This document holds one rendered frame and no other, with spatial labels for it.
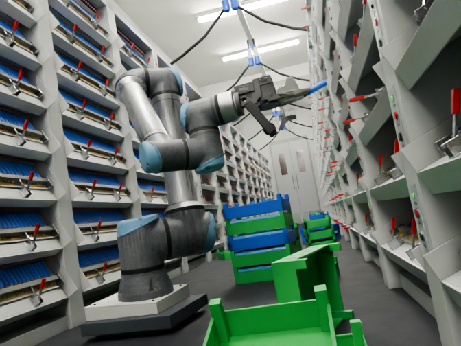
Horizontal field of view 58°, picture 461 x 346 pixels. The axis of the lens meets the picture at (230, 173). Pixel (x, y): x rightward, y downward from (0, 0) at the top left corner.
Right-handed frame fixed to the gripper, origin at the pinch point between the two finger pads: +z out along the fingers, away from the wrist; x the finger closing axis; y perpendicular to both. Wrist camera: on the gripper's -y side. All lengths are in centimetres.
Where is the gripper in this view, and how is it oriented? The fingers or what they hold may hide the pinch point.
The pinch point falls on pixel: (306, 93)
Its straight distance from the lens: 122.4
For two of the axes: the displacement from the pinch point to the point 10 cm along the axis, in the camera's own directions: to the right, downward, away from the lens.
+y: -2.0, -9.7, 1.3
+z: 9.6, -2.3, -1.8
